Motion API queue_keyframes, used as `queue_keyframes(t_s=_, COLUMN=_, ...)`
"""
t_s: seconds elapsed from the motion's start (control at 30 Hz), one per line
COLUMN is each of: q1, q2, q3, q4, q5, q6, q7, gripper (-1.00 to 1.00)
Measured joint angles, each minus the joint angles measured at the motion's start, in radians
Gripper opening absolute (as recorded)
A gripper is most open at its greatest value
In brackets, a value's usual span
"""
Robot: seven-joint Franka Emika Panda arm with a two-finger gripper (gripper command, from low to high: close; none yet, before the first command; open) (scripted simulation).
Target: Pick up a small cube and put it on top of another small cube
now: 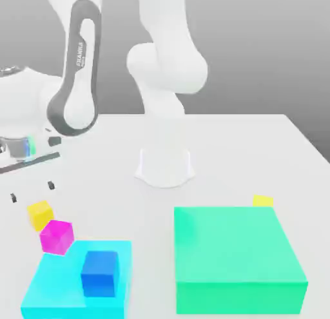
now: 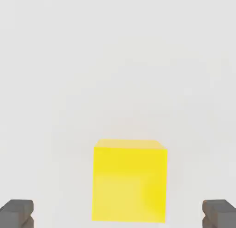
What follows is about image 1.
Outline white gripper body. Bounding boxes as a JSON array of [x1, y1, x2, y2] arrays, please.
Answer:
[[0, 150, 63, 193]]

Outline small yellow cube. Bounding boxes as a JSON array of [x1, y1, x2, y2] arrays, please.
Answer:
[[252, 194, 275, 208], [26, 200, 55, 233]]

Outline small magenta cube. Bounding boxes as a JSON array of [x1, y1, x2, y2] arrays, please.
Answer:
[[39, 219, 75, 256]]

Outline small blue cube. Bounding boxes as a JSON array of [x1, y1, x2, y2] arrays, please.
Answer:
[[80, 250, 121, 298]]

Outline large cyan box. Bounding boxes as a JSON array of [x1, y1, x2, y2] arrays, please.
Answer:
[[20, 240, 133, 319]]

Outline large green box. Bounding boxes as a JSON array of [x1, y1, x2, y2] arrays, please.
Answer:
[[173, 206, 309, 316]]

